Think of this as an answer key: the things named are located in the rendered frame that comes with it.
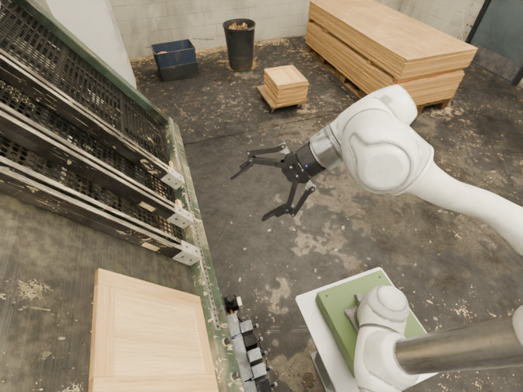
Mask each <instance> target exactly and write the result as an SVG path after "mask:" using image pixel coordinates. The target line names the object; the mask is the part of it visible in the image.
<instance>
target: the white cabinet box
mask: <svg viewBox="0 0 523 392"><path fill-rule="evenodd" d="M46 2H47V4H48V6H49V8H50V10H51V13H52V15H53V17H54V18H56V20H57V21H59V22H60V23H61V24H62V25H63V26H64V27H66V28H67V29H68V30H69V31H70V32H71V33H73V34H74V35H75V36H76V37H77V38H79V39H80V40H81V41H82V42H83V43H84V44H85V45H86V46H87V47H88V48H89V49H91V50H92V51H93V52H94V53H95V54H97V55H98V56H99V57H100V58H101V59H103V60H104V61H105V62H106V63H107V64H108V65H109V66H111V67H112V68H113V70H115V71H116V72H117V73H118V74H119V75H121V76H122V77H123V78H124V79H125V80H127V81H128V82H129V83H130V84H131V85H132V86H134V87H135V88H136V83H135V77H134V74H133V71H132V67H131V64H130V61H129V59H128V55H127V52H126V50H125V46H124V43H123V40H122V38H121V34H120V31H119V29H118V25H117V22H116V19H115V17H114V13H113V10H112V8H111V4H110V1H109V0H46Z"/></svg>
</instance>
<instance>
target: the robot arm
mask: <svg viewBox="0 0 523 392"><path fill-rule="evenodd" d="M416 115H417V109H416V105H415V104H414V102H413V100H412V98H411V96H410V95H409V94H408V93H407V92H406V91H405V90H404V89H403V88H402V87H401V86H399V85H393V86H388V87H384V88H383V89H379V90H377V91H375V92H372V93H371V94H369V95H367V96H365V97H364V98H362V99H361V100H359V101H357V102H355V103H354V104H353V105H352V106H350V107H348V108H347V109H346V110H344V111H343V112H342V113H341V114H340V115H339V116H338V117H337V118H336V119H335V120H334V121H333V122H332V123H331V124H329V125H327V126H325V128H323V129H321V130H320V131H319V132H318V133H317V134H316V135H314V136H311V138H310V141H309V142H308V143H306V144H304V145H302V146H301V147H299V148H298V149H297V150H295V151H293V152H290V151H289V149H288V147H287V142H283V143H281V144H279V145H273V146H266V147H259V148H253V149H249V150H248V151H247V152H246V154H247V156H248V160H246V161H245V162H243V163H242V164H240V166H239V167H240V168H241V170H239V171H238V172H236V173H235V174H234V175H233V176H232V177H231V178H230V179H231V180H233V179H234V178H236V177H238V176H239V175H241V174H242V173H243V172H245V171H246V170H248V169H249V168H251V167H252V166H253V165H254V164H261V165H267V166H275V167H278V168H281V169H282V172H283V174H284V175H285V176H286V179H287V180H288V181H290V182H292V187H291V190H290V195H289V197H288V201H287V203H286V204H285V203H284V204H282V205H280V206H279V207H277V208H275V209H273V210H271V211H270V212H268V213H266V214H264V216H263V217H262V219H261V220H262V221H263V222H264V221H265V220H267V219H270V218H271V217H273V216H274V215H275V216H276V217H280V216H281V215H284V214H288V213H290V214H291V216H292V217H295V216H296V214H297V213H298V212H299V210H300V208H301V207H302V205H303V203H304V202H305V201H306V199H307V197H308V196H309V195H310V194H312V193H313V192H314V191H315V189H316V184H312V182H311V181H310V179H311V178H312V177H314V176H316V175H317V174H319V173H320V172H322V171H324V170H326V169H327V170H332V169H334V168H336V167H337V166H339V165H340V164H342V163H344V165H345V168H346V170H347V172H348V174H349V175H350V177H351V178H352V179H353V181H354V182H355V183H356V184H358V185H359V186H360V187H362V188H363V189H365V190H367V191H369V192H373V193H376V194H390V195H392V196H396V195H400V194H403V193H408V194H412V195H414V196H417V197H418V198H421V199H423V200H424V201H428V202H429V203H431V204H433V205H436V206H439V207H441V208H445V209H447V210H451V211H453V212H458V213H462V214H465V215H470V216H472V217H475V218H477V219H480V220H482V221H484V222H485V223H486V224H487V225H489V226H490V227H491V228H493V229H494V230H495V231H496V232H497V233H498V234H499V235H500V236H501V237H502V238H504V239H505V240H506V241H507V243H508V244H509V245H510V246H511V247H512V248H513V249H514V250H515V251H516V252H517V253H518V254H520V255H521V256H522V257H523V208H522V207H521V206H519V205H516V204H514V203H512V202H510V201H508V200H506V199H504V198H502V197H501V196H499V195H497V194H494V193H492V192H490V191H486V190H483V189H481V188H478V187H474V186H472V185H469V184H465V183H462V182H460V181H458V180H456V179H454V178H453V177H450V176H449V175H447V174H446V173H445V172H444V171H443V170H441V169H440V168H439V167H438V166H437V165H436V164H435V162H434V161H433V153H434V151H433V147H432V146H431V145H429V144H428V143H427V142H426V141H425V140H424V139H423V138H421V137H420V136H419V135H418V134H417V133H416V132H415V131H414V130H413V129H412V128H410V126H409V125H410V124H411V123H412V121H413V120H414V119H415V117H416ZM274 152H280V153H285V154H286V156H285V158H284V159H273V158H267V157H261V156H255V155H261V154H268V153H274ZM298 183H300V184H307V185H306V187H305V189H306V190H305V192H304V193H303V194H302V196H301V197H300V200H299V201H298V202H297V204H296V205H295V207H294V208H292V207H291V206H292V203H293V199H294V195H295V193H296V190H297V185H298ZM354 296H355V299H356V302H357V306H355V307H351V308H345V310H344V314H345V315H346V316H347V317H348V318H349V320H350V322H351V324H352V326H353V328H354V329H355V331H356V333H357V335H358V336H357V340H356V348H355V355H354V375H355V379H356V385H357V387H358V388H359V389H360V392H402V391H403V390H405V389H406V388H407V387H409V386H410V385H413V384H414V383H415V382H416V381H417V380H418V379H419V375H420V374H428V373H445V372H454V371H463V370H472V369H495V368H504V367H514V366H523V305H522V306H520V307H518V309H517V310H516V311H515V313H514V315H510V316H506V317H499V318H496V319H492V320H485V321H482V322H478V323H474V324H467V325H464V326H460V327H453V328H450V329H446V330H442V331H435V332H432V333H428V334H421V335H418V336H414V337H411V338H406V337H404V332H405V325H406V321H407V319H406V318H407V317H408V315H409V304H408V301H407V298H406V297H405V295H404V294H403V292H402V291H400V290H399V289H397V288H395V287H393V286H390V285H378V286H375V287H373V288H372V289H370V290H369V291H368V292H367V294H366V295H365V296H364V297H362V296H361V295H360V293H356V295H354Z"/></svg>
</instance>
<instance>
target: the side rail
mask: <svg viewBox="0 0 523 392"><path fill-rule="evenodd" d="M13 1H14V2H15V3H16V4H17V5H19V6H20V7H21V8H22V9H24V10H25V11H26V12H28V13H29V14H30V15H31V16H32V17H33V18H34V19H35V20H37V21H38V22H39V23H40V24H42V25H43V26H44V27H46V28H47V29H48V30H49V31H51V32H52V33H53V34H54V35H55V36H56V37H57V38H58V39H60V40H61V41H62V42H63V43H65V44H66V45H67V46H68V47H70V48H71V49H72V50H74V52H75V53H77V54H78V55H79V56H80V57H81V58H83V59H84V60H85V61H87V62H88V63H89V64H90V65H92V66H93V67H94V68H95V69H96V70H97V71H98V72H99V73H101V74H102V75H103V76H105V77H106V78H107V79H108V80H110V81H111V82H112V83H113V84H115V85H116V87H118V88H119V89H120V90H121V91H122V92H124V93H125V94H126V95H127V96H129V97H130V98H131V99H133V100H134V101H135V102H136V103H137V104H138V105H139V106H140V107H142V108H143V109H144V112H145V110H146V111H147V112H148V113H149V114H151V115H152V116H153V117H154V118H156V119H157V120H158V121H159V122H160V123H161V124H162V125H165V124H166V123H167V122H168V117H167V115H166V114H165V113H164V112H162V111H161V110H160V109H159V108H158V107H156V106H155V105H154V104H153V103H152V102H150V101H149V100H148V99H147V98H146V97H145V96H143V95H142V94H141V93H140V92H139V91H138V90H137V89H136V88H135V87H134V86H132V85H131V84H130V83H129V82H128V81H127V80H125V79H124V78H123V77H122V76H121V75H119V74H118V73H117V72H116V71H115V70H113V68H112V67H111V66H109V65H108V64H107V63H106V62H105V61H104V60H103V59H101V58H100V57H99V56H98V55H97V54H95V53H94V52H93V51H92V50H91V49H89V48H88V47H87V46H86V45H85V44H84V43H83V42H82V41H81V40H80V39H79V38H77V37H76V36H75V35H74V34H73V33H71V32H70V31H69V30H68V29H67V28H66V27H64V26H63V25H62V24H61V23H60V22H59V21H57V20H56V18H54V17H53V16H52V15H51V14H50V13H49V12H47V11H46V10H45V9H44V8H43V7H42V6H40V5H39V4H38V3H37V2H36V1H34V0H13ZM144 112H143V113H144ZM144 115H145V113H144ZM159 122H158V123H159Z"/></svg>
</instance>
